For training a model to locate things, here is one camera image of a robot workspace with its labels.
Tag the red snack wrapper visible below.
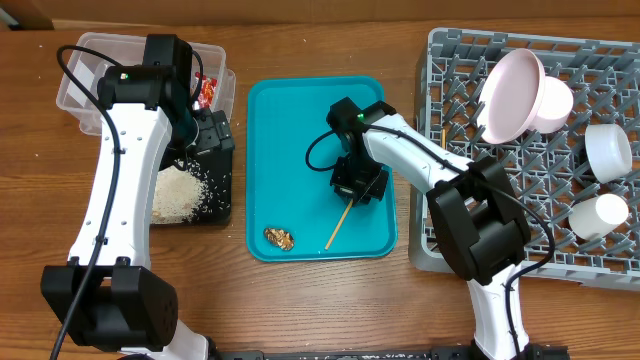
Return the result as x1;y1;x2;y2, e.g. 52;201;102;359
195;72;218;109

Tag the gold foil wrapper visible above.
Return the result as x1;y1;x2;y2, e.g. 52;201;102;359
263;228;295;251

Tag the large white plate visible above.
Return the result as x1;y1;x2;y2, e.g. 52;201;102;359
477;49;545;144

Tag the small white rice bowl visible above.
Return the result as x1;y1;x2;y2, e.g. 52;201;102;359
532;76;574;134

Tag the white cup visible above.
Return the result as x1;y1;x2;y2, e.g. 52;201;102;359
569;194;629;241

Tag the grey-green bowl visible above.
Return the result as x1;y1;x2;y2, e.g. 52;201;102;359
585;124;633;183

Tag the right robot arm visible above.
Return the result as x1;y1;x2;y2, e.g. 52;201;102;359
327;97;531;359

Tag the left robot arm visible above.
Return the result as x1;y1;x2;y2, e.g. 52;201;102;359
40;33;235;359

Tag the grey dishwasher rack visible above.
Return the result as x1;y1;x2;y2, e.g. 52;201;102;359
415;28;639;291

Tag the black plastic tray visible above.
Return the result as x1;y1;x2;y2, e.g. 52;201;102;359
151;139;235;225

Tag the clear plastic bin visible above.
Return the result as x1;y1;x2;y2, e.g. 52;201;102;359
56;32;236;136

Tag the spilled rice pile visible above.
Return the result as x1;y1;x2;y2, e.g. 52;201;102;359
151;164;231;225

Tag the teal serving tray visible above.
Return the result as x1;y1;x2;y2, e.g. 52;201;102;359
246;76;398;262

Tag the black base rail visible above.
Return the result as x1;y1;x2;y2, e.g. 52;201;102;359
210;344;571;360

